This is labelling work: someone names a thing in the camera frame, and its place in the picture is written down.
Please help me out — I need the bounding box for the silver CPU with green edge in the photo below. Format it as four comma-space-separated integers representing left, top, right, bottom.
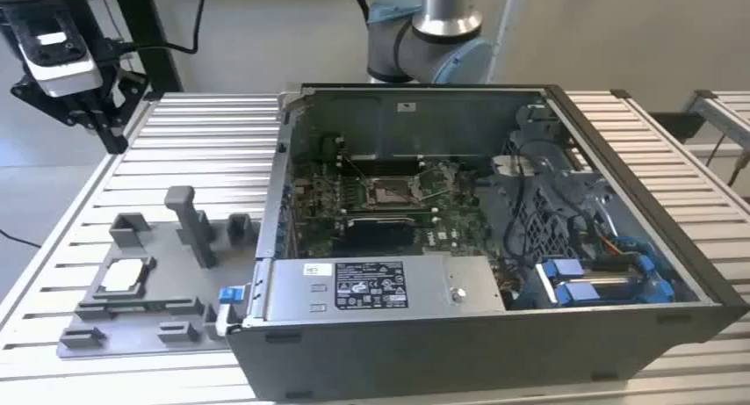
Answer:
99, 259, 151, 294

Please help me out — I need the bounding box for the CPU socket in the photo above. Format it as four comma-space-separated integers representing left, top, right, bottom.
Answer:
362, 176, 421, 213

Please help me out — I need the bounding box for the grey parts rack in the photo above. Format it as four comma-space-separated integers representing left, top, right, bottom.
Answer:
55, 184, 263, 362

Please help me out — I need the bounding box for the hard disk in blue carrier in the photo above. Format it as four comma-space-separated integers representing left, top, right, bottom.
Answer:
214, 283, 246, 338

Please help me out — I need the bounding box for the silver power supply unit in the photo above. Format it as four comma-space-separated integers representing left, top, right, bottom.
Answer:
262, 255, 506, 319

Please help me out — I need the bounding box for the green Dell motherboard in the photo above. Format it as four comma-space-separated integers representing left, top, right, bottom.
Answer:
290, 156, 500, 260

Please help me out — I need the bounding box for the black open PC case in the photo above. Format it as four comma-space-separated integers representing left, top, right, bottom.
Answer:
226, 83, 750, 401

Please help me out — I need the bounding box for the blue drive bay carrier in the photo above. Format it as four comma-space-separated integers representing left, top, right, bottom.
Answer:
556, 281, 602, 308
542, 257, 582, 279

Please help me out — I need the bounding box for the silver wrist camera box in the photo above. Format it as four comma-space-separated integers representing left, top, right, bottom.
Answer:
15, 10, 105, 98

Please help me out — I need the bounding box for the black metal frame post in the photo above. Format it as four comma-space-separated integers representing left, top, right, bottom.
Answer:
114, 0, 187, 94

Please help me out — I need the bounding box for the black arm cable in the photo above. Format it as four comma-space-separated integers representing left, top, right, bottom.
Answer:
133, 0, 207, 55

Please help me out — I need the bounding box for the thin wire locking lever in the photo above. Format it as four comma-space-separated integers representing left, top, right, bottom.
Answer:
344, 155, 370, 181

